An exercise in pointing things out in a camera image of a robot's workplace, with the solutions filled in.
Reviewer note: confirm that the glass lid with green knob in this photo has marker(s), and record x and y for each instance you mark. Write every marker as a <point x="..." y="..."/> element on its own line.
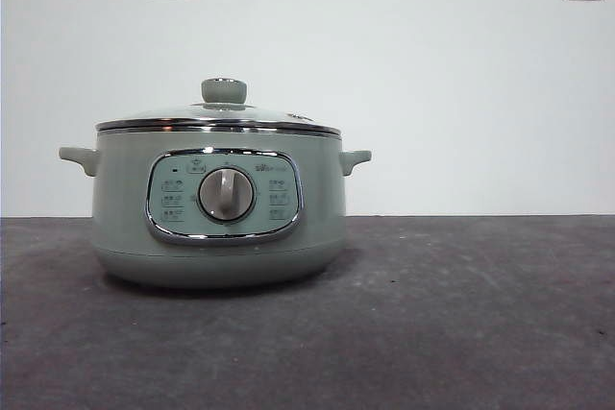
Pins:
<point x="224" y="90"/>

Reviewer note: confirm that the pale green electric pot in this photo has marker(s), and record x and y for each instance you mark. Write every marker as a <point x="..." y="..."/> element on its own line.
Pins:
<point x="125" y="199"/>

